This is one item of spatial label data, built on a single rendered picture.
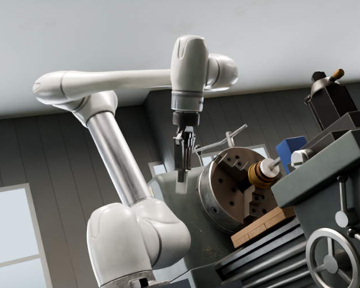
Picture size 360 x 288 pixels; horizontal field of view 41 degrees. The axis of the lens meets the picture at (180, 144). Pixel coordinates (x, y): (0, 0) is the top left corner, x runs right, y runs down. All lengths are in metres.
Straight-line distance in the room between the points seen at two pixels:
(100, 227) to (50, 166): 3.54
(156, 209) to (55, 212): 3.22
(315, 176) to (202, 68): 0.45
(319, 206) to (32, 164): 3.95
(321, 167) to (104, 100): 0.93
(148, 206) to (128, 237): 0.21
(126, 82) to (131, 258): 0.55
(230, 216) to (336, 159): 0.74
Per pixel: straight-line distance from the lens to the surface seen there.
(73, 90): 1.62
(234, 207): 1.73
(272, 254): 1.54
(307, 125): 6.49
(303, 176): 1.12
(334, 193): 1.12
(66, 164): 4.92
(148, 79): 1.54
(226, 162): 1.74
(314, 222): 1.18
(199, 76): 1.33
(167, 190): 1.83
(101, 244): 1.36
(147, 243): 1.40
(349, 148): 1.01
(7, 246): 4.56
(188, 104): 1.33
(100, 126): 1.71
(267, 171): 1.67
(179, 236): 1.54
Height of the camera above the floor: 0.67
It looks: 20 degrees up
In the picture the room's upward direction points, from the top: 20 degrees counter-clockwise
